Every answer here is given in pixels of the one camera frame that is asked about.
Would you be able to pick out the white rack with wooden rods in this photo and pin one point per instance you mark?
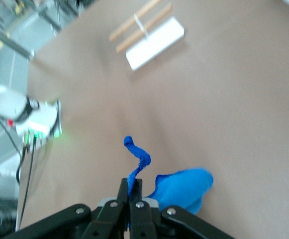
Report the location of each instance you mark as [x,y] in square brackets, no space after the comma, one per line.
[154,44]

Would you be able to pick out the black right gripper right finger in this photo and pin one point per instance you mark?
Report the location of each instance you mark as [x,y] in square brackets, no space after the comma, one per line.
[141,221]

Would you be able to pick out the aluminium frame strut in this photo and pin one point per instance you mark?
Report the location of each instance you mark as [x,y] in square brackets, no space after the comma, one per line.
[15,47]

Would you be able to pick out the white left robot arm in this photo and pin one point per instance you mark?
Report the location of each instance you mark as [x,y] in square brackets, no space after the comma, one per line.
[5,102]

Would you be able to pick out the blue towel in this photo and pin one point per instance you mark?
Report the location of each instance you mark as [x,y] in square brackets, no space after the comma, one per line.
[184,186]

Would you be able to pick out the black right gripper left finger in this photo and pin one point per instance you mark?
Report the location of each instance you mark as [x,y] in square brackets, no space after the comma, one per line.
[109,219]

